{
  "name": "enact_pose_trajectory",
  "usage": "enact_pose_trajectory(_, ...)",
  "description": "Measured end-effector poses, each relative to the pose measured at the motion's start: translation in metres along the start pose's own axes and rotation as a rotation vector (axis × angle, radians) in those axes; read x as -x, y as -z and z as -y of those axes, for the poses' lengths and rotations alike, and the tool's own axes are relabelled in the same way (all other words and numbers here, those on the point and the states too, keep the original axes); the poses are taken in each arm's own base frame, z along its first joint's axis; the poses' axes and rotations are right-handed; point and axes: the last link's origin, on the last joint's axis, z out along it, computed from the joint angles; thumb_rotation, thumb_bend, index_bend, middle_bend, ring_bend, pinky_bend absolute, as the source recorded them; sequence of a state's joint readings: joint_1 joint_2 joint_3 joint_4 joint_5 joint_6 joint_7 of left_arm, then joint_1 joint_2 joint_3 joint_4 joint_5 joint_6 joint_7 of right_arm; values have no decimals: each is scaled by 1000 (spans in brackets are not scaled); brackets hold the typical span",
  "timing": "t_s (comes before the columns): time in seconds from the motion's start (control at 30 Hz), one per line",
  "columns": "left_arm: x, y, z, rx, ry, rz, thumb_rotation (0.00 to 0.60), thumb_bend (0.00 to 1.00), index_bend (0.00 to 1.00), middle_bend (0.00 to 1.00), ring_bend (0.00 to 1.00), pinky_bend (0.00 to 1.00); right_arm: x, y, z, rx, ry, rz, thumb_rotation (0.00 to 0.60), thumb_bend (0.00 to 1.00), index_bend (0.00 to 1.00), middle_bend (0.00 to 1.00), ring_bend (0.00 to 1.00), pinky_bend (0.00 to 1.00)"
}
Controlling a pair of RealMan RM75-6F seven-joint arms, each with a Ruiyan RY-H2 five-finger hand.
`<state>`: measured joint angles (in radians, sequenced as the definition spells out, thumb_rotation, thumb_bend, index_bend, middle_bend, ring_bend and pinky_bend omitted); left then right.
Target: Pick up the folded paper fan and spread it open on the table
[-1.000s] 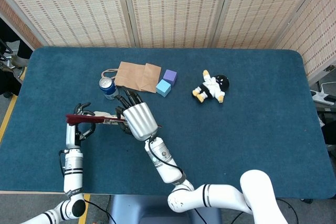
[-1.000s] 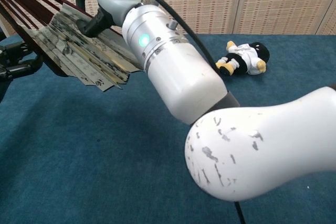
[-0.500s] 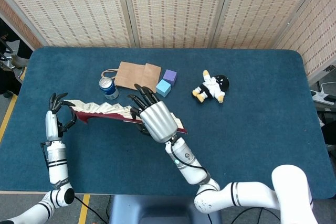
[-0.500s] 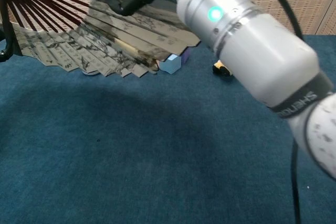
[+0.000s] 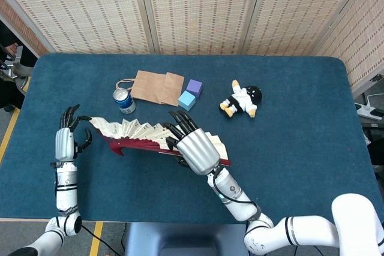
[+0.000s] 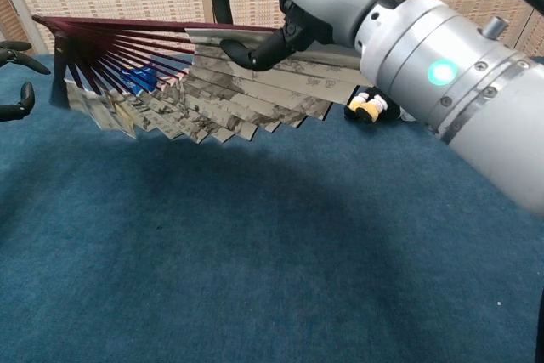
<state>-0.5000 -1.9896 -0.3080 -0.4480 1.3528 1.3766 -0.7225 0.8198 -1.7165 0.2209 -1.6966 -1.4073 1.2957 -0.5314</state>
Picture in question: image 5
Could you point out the grey blue robot torso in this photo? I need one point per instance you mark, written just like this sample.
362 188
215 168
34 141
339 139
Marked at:
180 241

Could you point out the purple foam cube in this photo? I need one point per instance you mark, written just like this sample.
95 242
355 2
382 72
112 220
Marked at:
194 86

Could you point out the white power strip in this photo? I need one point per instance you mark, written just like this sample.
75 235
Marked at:
364 111

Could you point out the black white plush doll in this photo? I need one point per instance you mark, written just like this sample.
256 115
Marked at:
243 100

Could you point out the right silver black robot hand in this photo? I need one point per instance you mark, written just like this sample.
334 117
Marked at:
196 151

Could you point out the brown paper bag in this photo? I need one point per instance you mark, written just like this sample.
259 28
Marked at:
150 86

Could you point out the light blue foam cube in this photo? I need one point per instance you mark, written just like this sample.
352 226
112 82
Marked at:
186 100

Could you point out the blue soda can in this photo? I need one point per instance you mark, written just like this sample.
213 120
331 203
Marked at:
126 104

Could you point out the blue table cloth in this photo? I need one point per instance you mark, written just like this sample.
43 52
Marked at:
285 148

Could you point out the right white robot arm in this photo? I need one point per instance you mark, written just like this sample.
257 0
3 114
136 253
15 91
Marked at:
234 193

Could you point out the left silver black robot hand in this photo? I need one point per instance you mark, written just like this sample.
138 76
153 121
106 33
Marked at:
64 145

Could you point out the woven bamboo screen panel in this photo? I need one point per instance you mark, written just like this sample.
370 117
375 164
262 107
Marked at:
300 7
21 28
201 7
84 7
366 37

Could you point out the red ribbed paper folding fan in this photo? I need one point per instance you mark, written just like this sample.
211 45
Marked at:
132 128

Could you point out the person in black clothes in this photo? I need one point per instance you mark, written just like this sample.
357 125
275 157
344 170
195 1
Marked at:
6 35

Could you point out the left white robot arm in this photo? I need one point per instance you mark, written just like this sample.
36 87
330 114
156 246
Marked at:
66 190

